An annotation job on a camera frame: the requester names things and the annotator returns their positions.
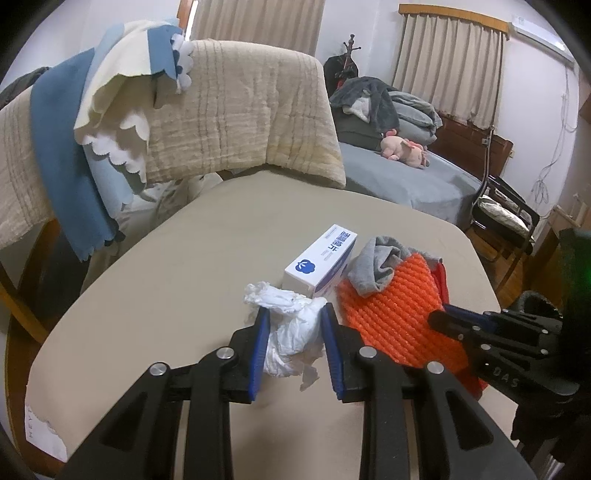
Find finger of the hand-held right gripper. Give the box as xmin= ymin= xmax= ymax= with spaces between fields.
xmin=427 ymin=310 xmax=551 ymax=370
xmin=443 ymin=304 xmax=563 ymax=343

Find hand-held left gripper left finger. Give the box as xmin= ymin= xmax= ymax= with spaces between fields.
xmin=59 ymin=305 xmax=272 ymax=480

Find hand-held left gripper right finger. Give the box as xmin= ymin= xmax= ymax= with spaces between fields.
xmin=321 ymin=302 xmax=539 ymax=480

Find black-lined trash bin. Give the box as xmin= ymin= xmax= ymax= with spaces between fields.
xmin=516 ymin=290 xmax=565 ymax=317

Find white tissue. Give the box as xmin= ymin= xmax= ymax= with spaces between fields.
xmin=244 ymin=281 xmax=328 ymax=393

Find red cloth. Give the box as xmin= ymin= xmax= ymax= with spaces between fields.
xmin=433 ymin=264 xmax=450 ymax=306

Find orange knitted cloth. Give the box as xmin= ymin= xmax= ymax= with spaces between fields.
xmin=336 ymin=253 xmax=490 ymax=400

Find grey sock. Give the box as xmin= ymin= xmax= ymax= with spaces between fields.
xmin=347 ymin=235 xmax=444 ymax=295

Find white and blue box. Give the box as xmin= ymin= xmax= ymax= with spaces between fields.
xmin=283 ymin=224 xmax=357 ymax=300

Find white patterned cushion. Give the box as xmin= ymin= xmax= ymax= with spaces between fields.
xmin=478 ymin=196 xmax=530 ymax=232

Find wooden side table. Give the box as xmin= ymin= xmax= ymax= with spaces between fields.
xmin=551 ymin=205 xmax=580 ymax=232

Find black metal chair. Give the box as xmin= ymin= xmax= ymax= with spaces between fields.
xmin=468 ymin=175 xmax=541 ymax=260

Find bed with grey sheet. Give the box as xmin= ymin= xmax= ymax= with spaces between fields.
xmin=339 ymin=115 xmax=483 ymax=228

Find grey bent tube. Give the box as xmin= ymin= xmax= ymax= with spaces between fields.
xmin=480 ymin=133 xmax=498 ymax=195

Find cream crumpled cloth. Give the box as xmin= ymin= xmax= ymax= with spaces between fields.
xmin=136 ymin=173 xmax=225 ymax=227

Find wooden headboard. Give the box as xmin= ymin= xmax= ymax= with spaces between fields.
xmin=436 ymin=113 xmax=514 ymax=179

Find pink plush toy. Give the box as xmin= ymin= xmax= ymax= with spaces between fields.
xmin=379 ymin=130 xmax=431 ymax=169

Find folded grey duvet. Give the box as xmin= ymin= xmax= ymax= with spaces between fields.
xmin=388 ymin=90 xmax=443 ymax=145

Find light blue scalloped cloth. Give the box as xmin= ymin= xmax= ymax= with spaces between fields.
xmin=88 ymin=25 xmax=144 ymax=214

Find beige quilt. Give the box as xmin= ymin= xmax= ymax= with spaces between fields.
xmin=0 ymin=39 xmax=347 ymax=250

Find wooden chair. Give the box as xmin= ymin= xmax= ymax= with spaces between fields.
xmin=0 ymin=217 xmax=63 ymax=347

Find dark grey blanket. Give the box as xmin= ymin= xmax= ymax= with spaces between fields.
xmin=330 ymin=76 xmax=400 ymax=136

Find beige curtain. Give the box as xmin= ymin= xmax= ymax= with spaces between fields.
xmin=392 ymin=11 xmax=504 ymax=131
xmin=191 ymin=0 xmax=326 ymax=58

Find dark blue scalloped cloth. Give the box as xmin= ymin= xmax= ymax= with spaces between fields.
xmin=30 ymin=25 xmax=185 ymax=263

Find white air conditioner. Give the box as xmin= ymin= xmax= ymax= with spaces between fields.
xmin=512 ymin=16 xmax=575 ymax=63

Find dark jacket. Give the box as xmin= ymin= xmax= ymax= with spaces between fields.
xmin=323 ymin=53 xmax=360 ymax=99

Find cream scalloped cloth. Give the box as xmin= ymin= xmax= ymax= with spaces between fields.
xmin=74 ymin=21 xmax=195 ymax=183

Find wooden coat rack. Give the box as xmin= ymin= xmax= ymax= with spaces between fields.
xmin=342 ymin=33 xmax=362 ymax=66

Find wooden curtain pelmet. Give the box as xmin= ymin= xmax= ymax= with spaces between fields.
xmin=398 ymin=4 xmax=509 ymax=42

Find hanging wall cables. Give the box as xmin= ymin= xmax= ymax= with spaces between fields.
xmin=531 ymin=65 xmax=577 ymax=209

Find wooden window frame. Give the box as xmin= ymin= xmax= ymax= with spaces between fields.
xmin=178 ymin=0 xmax=199 ymax=29

